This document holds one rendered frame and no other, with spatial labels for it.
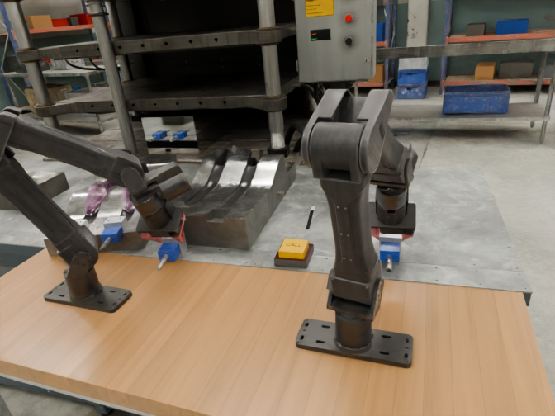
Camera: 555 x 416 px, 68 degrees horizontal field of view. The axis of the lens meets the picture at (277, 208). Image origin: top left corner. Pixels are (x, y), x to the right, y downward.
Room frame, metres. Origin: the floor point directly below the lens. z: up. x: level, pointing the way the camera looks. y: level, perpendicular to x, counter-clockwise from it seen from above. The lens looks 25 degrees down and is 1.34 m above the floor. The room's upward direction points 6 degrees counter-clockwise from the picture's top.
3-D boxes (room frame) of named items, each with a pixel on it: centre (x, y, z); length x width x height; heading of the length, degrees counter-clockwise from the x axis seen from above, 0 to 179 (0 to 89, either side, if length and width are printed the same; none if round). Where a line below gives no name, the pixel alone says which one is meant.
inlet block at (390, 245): (0.79, -0.24, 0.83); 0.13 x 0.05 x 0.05; 162
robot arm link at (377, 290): (0.56, -0.11, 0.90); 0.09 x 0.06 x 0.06; 58
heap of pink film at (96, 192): (1.22, 0.48, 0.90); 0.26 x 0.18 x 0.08; 178
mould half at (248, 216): (1.19, 0.12, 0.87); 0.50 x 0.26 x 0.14; 161
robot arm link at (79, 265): (0.78, 0.44, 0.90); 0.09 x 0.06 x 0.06; 21
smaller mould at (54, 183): (1.43, 0.89, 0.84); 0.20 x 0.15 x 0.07; 161
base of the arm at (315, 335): (0.55, -0.11, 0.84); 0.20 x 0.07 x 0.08; 69
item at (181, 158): (2.21, 0.41, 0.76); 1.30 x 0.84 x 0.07; 71
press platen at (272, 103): (2.21, 0.39, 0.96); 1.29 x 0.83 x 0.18; 71
